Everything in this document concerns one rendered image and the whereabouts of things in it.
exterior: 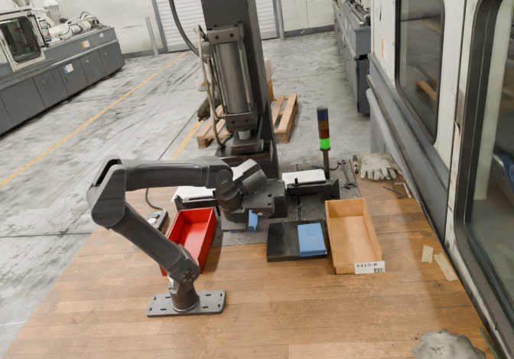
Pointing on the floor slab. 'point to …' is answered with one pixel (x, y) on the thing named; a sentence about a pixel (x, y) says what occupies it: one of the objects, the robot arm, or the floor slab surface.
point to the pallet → (272, 119)
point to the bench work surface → (256, 297)
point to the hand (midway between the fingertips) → (240, 228)
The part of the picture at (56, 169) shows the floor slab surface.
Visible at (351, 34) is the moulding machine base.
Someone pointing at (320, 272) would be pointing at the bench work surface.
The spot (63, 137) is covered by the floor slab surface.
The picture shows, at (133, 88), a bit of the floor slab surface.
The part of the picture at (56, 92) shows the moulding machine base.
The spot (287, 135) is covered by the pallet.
